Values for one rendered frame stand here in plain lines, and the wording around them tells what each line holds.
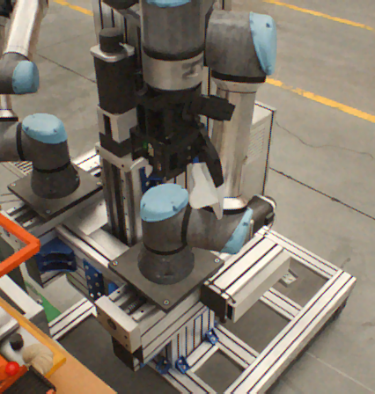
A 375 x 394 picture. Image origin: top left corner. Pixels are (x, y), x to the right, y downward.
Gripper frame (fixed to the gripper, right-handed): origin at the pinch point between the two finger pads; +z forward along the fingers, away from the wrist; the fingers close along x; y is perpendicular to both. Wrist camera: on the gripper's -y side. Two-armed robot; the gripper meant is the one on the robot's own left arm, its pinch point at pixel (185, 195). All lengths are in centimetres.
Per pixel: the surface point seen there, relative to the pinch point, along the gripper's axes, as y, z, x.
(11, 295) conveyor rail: 2, 93, -85
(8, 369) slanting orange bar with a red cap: 31.0, 21.6, -8.8
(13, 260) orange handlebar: 14, 33, -40
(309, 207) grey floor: -180, 152, -63
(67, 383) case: 17, 58, -21
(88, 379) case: 13, 58, -18
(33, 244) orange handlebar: 8, 33, -41
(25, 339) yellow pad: 20, 45, -29
